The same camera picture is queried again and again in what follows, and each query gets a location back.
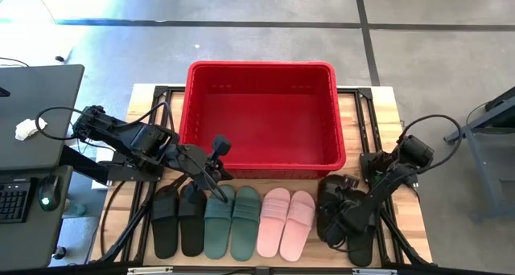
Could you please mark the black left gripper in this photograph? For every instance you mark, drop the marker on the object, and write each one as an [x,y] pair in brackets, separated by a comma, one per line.
[189,158]

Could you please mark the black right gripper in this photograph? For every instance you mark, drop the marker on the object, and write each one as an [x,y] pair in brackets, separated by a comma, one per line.
[342,226]

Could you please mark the green rubber slide sandal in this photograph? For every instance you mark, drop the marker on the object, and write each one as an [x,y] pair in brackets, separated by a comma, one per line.
[217,235]
[245,235]

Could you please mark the pink rubber slide sandal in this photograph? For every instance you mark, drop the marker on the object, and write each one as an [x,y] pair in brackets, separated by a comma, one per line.
[295,235]
[271,231]

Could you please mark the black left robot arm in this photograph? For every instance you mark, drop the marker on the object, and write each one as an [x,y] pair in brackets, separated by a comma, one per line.
[133,138]

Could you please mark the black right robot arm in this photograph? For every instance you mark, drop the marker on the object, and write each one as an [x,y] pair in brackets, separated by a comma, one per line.
[374,202]

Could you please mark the red plastic bin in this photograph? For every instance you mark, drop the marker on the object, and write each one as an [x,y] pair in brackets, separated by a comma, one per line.
[261,126]

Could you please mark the black desk support bar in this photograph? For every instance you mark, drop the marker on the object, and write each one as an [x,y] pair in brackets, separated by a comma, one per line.
[80,162]

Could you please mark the teal round object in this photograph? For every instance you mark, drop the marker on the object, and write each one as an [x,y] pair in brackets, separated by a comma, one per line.
[75,210]

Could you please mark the grey metal cart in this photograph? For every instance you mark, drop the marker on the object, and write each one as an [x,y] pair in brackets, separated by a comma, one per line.
[478,162]

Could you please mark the black computer mouse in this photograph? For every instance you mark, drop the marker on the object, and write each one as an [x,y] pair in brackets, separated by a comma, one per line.
[49,192]

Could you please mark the black caster wheel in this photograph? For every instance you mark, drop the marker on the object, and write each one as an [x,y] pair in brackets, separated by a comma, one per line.
[59,253]

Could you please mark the crumpled white tissue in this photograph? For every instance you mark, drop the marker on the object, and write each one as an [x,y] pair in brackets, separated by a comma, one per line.
[29,129]

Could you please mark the dark grey keyboard shelf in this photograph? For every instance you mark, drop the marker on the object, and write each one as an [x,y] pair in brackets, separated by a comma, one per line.
[24,243]

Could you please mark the dark grey desk top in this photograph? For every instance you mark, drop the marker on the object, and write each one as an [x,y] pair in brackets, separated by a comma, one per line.
[40,98]

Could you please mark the black computer keyboard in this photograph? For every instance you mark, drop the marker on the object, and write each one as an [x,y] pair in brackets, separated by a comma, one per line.
[14,200]

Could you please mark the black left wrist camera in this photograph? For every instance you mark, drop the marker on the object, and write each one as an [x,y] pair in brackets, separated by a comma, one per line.
[221,145]

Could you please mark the silver metal bracket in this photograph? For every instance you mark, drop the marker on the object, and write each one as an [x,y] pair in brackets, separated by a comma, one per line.
[374,272]
[149,270]

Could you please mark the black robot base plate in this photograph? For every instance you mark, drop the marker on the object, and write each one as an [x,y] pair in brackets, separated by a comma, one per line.
[124,172]
[365,160]

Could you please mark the black aluminium extrusion frame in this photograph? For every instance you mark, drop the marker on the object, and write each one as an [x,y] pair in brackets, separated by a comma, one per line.
[134,231]

